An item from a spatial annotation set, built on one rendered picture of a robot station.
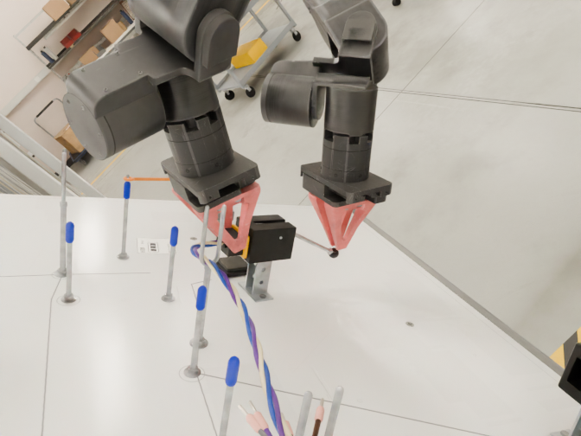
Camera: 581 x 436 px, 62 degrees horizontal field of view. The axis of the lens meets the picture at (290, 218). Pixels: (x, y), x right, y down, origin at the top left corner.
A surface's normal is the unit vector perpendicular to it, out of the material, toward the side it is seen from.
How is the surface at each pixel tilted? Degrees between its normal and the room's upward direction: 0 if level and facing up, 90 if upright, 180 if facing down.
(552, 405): 51
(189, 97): 93
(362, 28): 37
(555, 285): 0
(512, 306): 0
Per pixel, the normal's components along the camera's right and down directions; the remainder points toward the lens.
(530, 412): 0.17, -0.93
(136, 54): 0.21, -0.59
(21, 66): 0.44, 0.29
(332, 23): -0.22, -0.31
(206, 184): -0.19, -0.83
